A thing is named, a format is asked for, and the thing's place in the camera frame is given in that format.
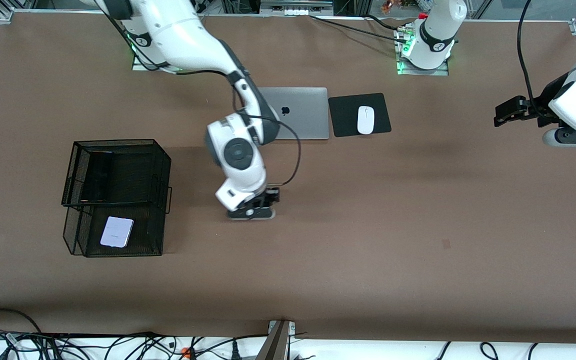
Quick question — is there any black cable across table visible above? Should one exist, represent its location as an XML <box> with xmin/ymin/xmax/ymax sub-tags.
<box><xmin>309</xmin><ymin>15</ymin><xmax>409</xmax><ymax>42</ymax></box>

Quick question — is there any silver closed laptop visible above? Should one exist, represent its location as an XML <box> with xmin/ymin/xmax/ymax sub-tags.
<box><xmin>257</xmin><ymin>87</ymin><xmax>330</xmax><ymax>141</ymax></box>

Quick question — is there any white computer mouse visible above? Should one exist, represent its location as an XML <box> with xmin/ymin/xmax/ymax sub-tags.
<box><xmin>357</xmin><ymin>105</ymin><xmax>375</xmax><ymax>136</ymax></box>

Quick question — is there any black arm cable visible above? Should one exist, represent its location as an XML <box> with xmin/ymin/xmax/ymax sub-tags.
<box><xmin>517</xmin><ymin>0</ymin><xmax>539</xmax><ymax>108</ymax></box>
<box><xmin>95</xmin><ymin>0</ymin><xmax>302</xmax><ymax>188</ymax></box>

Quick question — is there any large black smartphone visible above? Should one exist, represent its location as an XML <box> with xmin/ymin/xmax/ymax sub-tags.
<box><xmin>87</xmin><ymin>150</ymin><xmax>115</xmax><ymax>202</ymax></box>

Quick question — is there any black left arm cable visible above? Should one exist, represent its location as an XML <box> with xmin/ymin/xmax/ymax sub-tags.
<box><xmin>517</xmin><ymin>0</ymin><xmax>539</xmax><ymax>108</ymax></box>

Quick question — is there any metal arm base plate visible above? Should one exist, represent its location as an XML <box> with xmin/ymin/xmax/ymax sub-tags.
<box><xmin>396</xmin><ymin>55</ymin><xmax>450</xmax><ymax>77</ymax></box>
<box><xmin>132</xmin><ymin>50</ymin><xmax>169</xmax><ymax>72</ymax></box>

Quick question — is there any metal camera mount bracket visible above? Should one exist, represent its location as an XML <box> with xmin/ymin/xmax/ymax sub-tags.
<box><xmin>257</xmin><ymin>320</ymin><xmax>296</xmax><ymax>360</ymax></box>

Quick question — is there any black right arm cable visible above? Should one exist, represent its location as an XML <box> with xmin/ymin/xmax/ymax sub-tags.
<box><xmin>95</xmin><ymin>0</ymin><xmax>302</xmax><ymax>188</ymax></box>

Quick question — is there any black mouse pad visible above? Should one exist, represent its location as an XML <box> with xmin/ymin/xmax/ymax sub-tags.
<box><xmin>328</xmin><ymin>92</ymin><xmax>393</xmax><ymax>138</ymax></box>

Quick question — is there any grey socket strip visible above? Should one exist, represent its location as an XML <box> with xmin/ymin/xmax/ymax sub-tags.
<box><xmin>260</xmin><ymin>0</ymin><xmax>335</xmax><ymax>16</ymax></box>

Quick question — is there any black mesh two-tier tray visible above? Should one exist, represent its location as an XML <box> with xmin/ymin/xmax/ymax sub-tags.
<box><xmin>61</xmin><ymin>139</ymin><xmax>173</xmax><ymax>258</ymax></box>

